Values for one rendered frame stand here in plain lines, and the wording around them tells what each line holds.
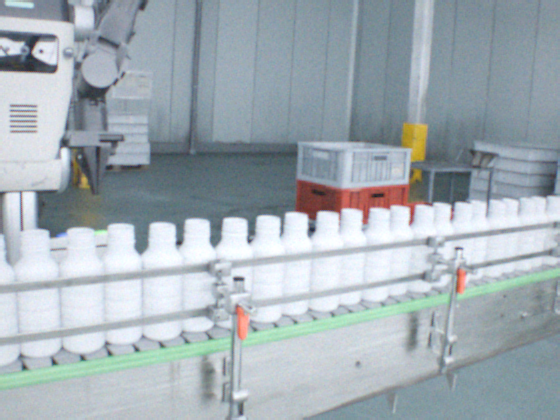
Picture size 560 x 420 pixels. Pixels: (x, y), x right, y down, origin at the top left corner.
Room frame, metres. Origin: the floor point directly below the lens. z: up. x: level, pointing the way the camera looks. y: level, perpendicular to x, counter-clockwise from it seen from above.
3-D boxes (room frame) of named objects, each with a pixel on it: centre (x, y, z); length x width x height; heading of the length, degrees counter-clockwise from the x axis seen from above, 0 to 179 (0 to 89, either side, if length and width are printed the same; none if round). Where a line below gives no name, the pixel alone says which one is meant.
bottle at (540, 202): (1.33, -0.59, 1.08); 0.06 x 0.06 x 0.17
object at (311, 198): (3.55, -0.39, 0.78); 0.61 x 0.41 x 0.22; 131
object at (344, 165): (3.54, -0.38, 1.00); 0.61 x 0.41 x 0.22; 132
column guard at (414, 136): (10.96, -2.27, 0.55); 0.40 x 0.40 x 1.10; 34
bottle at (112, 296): (0.77, 0.23, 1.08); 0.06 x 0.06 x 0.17
